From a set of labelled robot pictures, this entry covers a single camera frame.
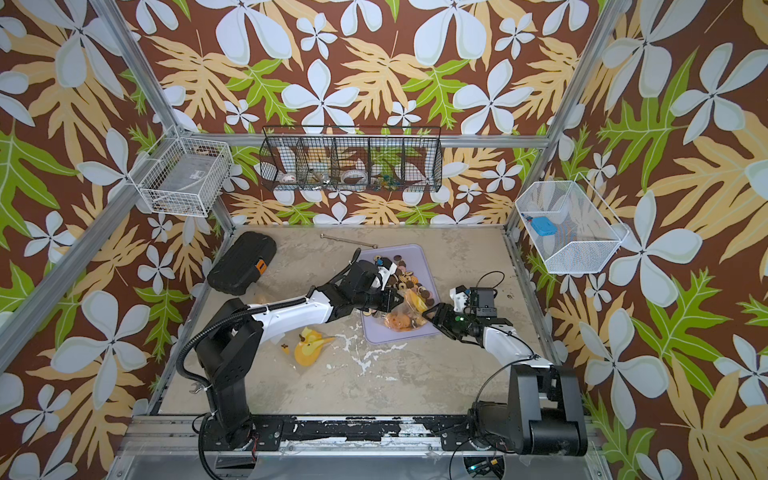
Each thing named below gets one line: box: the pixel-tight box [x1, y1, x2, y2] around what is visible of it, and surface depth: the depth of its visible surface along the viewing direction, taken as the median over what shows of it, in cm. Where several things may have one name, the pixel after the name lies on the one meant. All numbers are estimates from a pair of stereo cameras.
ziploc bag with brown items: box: [280, 326, 336, 373], surface depth 84 cm
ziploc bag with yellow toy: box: [384, 288, 428, 332], surface depth 90 cm
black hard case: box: [207, 231, 277, 296], surface depth 103 cm
